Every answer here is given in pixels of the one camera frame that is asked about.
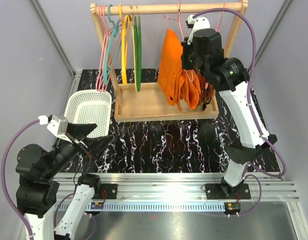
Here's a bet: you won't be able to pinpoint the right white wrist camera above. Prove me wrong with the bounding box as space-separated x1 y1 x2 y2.
186 15 210 45

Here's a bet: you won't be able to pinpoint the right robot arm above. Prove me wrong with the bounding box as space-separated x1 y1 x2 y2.
181 28 277 198

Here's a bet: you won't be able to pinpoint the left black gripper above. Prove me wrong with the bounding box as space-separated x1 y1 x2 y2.
43 121 114 179

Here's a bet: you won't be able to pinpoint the pink wire hanger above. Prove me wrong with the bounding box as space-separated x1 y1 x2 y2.
205 12 224 89
164 0 193 83

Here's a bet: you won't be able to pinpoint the orange trousers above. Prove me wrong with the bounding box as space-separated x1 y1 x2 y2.
157 28 201 111

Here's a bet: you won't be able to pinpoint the teal plastic hanger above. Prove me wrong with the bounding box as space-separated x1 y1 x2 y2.
103 4 121 86

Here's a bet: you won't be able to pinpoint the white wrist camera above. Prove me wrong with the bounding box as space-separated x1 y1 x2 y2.
186 15 210 45
38 114 71 142

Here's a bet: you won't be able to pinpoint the wooden clothes rack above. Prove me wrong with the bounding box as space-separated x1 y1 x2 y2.
90 0 248 122

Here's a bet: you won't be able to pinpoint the white perforated plastic basket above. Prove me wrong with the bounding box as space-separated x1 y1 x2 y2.
64 89 112 139

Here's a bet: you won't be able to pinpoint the white slotted cable duct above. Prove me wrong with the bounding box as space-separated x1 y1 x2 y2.
85 201 226 212

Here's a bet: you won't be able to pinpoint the green velvet hanger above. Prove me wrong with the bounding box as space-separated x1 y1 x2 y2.
133 16 141 92
137 16 142 92

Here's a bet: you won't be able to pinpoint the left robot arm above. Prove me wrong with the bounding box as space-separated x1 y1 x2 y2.
16 123 114 240

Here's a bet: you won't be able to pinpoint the yellow plastic hanger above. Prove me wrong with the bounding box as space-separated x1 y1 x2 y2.
119 3 132 85

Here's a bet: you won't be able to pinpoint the camouflage patterned trousers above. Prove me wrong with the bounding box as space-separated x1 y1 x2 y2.
197 74 214 111

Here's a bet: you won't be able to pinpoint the pink wire hangers left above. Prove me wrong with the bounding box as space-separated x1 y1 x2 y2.
96 5 111 92

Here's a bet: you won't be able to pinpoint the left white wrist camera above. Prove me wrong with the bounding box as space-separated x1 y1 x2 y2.
38 114 71 142

